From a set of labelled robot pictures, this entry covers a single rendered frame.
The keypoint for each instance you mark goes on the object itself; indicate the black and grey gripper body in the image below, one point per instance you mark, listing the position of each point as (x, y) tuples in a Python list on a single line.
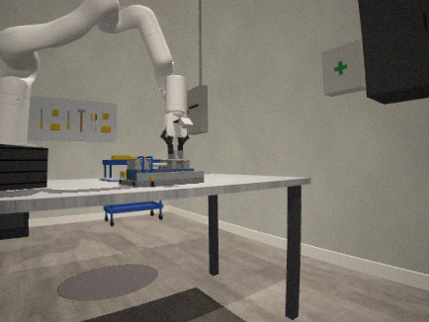
[(174, 129)]

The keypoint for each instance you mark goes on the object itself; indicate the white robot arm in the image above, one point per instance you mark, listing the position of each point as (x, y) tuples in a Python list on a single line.
[(19, 45)]

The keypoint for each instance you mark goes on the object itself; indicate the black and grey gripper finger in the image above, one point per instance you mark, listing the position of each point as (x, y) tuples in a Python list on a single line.
[(181, 141), (169, 142)]

